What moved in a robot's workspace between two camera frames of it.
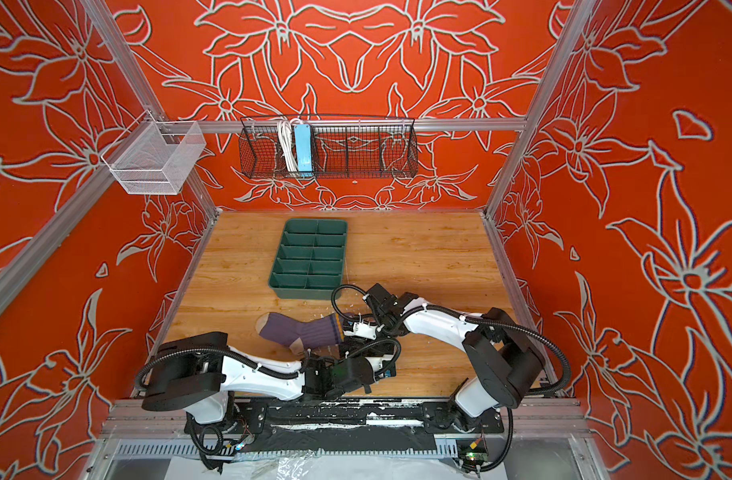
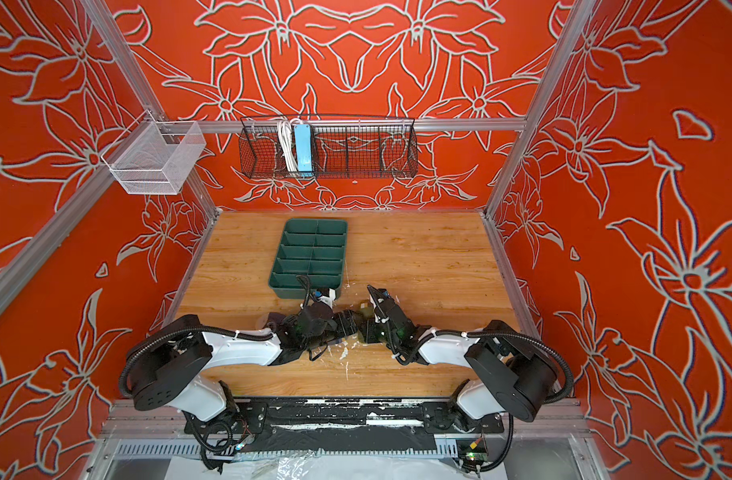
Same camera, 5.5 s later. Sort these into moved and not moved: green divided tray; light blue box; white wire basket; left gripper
Moved: left gripper
Not moved: green divided tray; light blue box; white wire basket
